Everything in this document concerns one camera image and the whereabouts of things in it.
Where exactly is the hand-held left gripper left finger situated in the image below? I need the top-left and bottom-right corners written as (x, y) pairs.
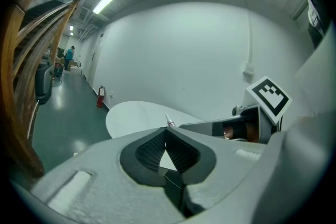
top-left (30, 127), bottom-right (186, 224)

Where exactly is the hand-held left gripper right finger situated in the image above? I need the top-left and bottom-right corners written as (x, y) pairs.
top-left (165, 127), bottom-right (267, 219)

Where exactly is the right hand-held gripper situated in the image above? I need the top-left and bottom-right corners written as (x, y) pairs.
top-left (178, 76), bottom-right (293, 145)

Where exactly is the small white piece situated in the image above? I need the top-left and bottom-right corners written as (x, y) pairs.
top-left (164, 113), bottom-right (176, 129)

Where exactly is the white kidney-shaped table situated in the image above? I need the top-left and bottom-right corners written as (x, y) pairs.
top-left (105, 100), bottom-right (203, 140)

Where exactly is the person's right hand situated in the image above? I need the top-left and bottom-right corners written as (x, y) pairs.
top-left (223, 123), bottom-right (259, 143)

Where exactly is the red fire extinguisher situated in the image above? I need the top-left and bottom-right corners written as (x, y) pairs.
top-left (96, 84), bottom-right (107, 109)

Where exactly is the stack of cardboard boxes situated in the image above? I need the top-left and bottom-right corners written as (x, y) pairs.
top-left (68, 59), bottom-right (83, 76)

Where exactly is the grey floor cleaning machine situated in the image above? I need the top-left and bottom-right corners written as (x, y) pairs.
top-left (35, 58), bottom-right (55, 105)

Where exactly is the white door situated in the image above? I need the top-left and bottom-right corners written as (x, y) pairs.
top-left (87, 30), bottom-right (106, 90)

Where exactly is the wooden curved staircase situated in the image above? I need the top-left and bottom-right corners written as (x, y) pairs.
top-left (0, 0), bottom-right (82, 179)

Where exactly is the long ceiling light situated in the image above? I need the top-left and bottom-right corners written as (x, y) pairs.
top-left (92, 0), bottom-right (117, 15)

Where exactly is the person's black t-shirt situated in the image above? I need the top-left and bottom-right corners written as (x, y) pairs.
top-left (303, 0), bottom-right (332, 50)

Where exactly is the white wall switch box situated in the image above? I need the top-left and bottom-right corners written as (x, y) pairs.
top-left (242, 61), bottom-right (256, 77)

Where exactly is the white wall conduit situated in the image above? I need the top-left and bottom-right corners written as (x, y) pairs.
top-left (246, 6), bottom-right (255, 65)

